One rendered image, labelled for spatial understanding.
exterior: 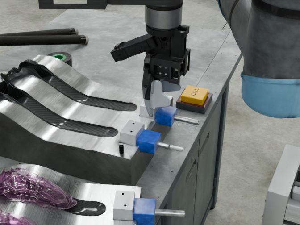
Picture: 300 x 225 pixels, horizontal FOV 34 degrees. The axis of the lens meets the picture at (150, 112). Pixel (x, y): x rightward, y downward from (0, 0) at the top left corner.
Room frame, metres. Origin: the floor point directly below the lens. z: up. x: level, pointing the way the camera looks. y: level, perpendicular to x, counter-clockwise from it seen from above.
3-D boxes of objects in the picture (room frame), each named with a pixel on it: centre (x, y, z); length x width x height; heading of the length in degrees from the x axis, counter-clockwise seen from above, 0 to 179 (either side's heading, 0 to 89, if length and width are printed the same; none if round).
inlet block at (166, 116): (0.94, -0.05, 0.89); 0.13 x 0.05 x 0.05; 69
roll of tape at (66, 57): (1.33, 0.28, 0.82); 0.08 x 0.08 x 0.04
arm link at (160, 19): (0.95, -0.03, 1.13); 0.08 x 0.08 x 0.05
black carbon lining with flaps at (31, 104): (0.98, 0.21, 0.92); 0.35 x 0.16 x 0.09; 69
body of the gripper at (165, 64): (0.94, -0.03, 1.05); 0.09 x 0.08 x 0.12; 69
